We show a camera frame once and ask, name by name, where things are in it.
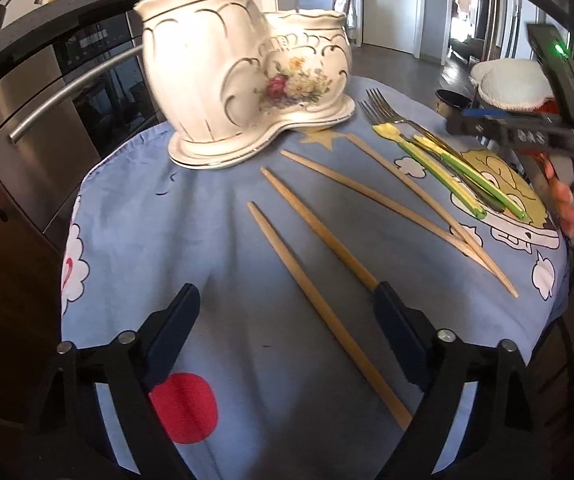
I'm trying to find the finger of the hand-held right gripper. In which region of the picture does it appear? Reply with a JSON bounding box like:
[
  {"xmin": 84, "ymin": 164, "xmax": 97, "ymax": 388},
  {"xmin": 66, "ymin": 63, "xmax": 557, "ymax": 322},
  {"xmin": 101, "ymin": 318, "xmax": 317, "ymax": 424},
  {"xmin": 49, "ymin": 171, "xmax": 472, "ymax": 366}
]
[{"xmin": 446, "ymin": 106, "xmax": 574, "ymax": 162}]

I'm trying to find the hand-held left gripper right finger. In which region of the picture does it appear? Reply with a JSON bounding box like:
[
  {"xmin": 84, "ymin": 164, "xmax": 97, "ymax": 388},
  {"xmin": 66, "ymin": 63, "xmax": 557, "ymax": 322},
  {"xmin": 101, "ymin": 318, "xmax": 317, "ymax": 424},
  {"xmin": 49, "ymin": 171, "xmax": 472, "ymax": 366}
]
[{"xmin": 372, "ymin": 281, "xmax": 550, "ymax": 480}]

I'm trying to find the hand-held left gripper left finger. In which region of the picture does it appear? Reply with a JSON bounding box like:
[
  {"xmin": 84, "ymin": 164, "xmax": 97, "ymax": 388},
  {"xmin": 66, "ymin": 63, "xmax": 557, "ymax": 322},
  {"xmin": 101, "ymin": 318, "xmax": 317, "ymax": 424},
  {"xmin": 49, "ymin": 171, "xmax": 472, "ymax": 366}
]
[{"xmin": 27, "ymin": 282, "xmax": 203, "ymax": 480}]

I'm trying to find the yellow-green handled fork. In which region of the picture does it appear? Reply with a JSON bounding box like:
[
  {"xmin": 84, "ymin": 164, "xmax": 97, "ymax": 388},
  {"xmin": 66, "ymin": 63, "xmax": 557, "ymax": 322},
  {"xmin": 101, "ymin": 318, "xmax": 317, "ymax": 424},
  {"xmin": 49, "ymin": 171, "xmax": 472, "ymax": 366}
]
[
  {"xmin": 358, "ymin": 101, "xmax": 486, "ymax": 219},
  {"xmin": 412, "ymin": 132, "xmax": 528, "ymax": 221}
]

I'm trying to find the wooden chopstick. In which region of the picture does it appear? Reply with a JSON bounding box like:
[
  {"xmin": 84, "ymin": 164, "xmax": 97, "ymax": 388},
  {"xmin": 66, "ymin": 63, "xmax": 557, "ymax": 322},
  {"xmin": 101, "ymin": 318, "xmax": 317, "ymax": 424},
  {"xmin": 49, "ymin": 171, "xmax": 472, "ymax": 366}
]
[
  {"xmin": 348, "ymin": 132, "xmax": 520, "ymax": 299},
  {"xmin": 247, "ymin": 202, "xmax": 414, "ymax": 432},
  {"xmin": 280, "ymin": 149, "xmax": 488, "ymax": 267},
  {"xmin": 260, "ymin": 167, "xmax": 381, "ymax": 292}
]

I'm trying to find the metal fork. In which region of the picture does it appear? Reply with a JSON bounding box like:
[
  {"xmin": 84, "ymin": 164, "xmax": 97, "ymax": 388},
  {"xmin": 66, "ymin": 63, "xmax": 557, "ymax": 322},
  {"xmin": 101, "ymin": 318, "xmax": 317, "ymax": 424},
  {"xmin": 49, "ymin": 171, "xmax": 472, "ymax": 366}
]
[{"xmin": 366, "ymin": 88, "xmax": 505, "ymax": 211}]

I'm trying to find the white floral ceramic utensil holder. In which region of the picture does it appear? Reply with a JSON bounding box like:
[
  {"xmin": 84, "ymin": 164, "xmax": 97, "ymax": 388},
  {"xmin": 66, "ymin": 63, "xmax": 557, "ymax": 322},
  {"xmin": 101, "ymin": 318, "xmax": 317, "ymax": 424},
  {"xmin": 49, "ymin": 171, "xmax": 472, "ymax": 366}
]
[{"xmin": 133, "ymin": 0, "xmax": 357, "ymax": 170}]

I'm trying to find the white cushion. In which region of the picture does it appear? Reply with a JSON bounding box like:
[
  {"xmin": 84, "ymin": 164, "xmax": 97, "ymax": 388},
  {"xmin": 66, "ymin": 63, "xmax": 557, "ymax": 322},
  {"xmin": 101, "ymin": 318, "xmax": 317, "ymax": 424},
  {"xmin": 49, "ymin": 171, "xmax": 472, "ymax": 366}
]
[{"xmin": 468, "ymin": 58, "xmax": 555, "ymax": 111}]

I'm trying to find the blue printed tablecloth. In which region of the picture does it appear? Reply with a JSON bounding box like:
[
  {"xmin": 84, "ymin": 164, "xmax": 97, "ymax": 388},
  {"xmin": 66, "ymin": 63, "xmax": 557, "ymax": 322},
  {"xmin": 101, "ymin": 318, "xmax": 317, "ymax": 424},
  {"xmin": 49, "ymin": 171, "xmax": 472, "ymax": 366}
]
[{"xmin": 60, "ymin": 75, "xmax": 570, "ymax": 480}]

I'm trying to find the steel refrigerator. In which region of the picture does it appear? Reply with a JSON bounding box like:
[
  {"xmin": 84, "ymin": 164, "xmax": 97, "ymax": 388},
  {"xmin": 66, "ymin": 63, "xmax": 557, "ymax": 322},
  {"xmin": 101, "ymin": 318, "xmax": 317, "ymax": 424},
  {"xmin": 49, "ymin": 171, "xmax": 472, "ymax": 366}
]
[{"xmin": 482, "ymin": 0, "xmax": 532, "ymax": 66}]

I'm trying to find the white door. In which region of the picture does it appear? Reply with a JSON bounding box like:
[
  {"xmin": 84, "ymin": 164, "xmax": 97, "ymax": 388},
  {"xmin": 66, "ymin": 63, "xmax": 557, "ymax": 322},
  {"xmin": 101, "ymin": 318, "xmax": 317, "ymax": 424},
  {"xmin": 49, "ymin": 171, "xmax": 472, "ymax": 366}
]
[{"xmin": 359, "ymin": 0, "xmax": 420, "ymax": 56}]

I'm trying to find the chair with white cloth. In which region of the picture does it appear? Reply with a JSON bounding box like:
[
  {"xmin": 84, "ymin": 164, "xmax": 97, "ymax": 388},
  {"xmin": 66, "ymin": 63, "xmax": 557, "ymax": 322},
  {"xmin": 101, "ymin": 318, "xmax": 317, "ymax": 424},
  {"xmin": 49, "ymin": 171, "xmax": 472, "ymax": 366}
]
[{"xmin": 332, "ymin": 0, "xmax": 360, "ymax": 46}]

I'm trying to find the stainless steel oven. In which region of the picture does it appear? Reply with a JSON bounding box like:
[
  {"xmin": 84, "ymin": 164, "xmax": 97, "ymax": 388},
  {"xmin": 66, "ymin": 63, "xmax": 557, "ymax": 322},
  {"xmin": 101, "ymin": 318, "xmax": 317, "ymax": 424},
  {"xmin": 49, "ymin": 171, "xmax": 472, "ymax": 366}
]
[{"xmin": 0, "ymin": 10, "xmax": 168, "ymax": 241}]

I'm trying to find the dark kitchen countertop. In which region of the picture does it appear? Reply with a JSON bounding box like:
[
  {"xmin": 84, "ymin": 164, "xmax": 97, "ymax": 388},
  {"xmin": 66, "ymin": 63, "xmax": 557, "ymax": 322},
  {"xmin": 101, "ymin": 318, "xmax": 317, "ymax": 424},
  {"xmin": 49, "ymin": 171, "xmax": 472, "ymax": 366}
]
[{"xmin": 0, "ymin": 0, "xmax": 255, "ymax": 91}]

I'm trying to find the steel oven handle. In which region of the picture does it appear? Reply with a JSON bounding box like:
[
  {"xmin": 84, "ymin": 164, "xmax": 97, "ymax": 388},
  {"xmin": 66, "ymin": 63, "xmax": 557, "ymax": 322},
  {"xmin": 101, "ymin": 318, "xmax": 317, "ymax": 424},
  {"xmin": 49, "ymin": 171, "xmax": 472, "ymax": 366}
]
[{"xmin": 8, "ymin": 45, "xmax": 145, "ymax": 143}]

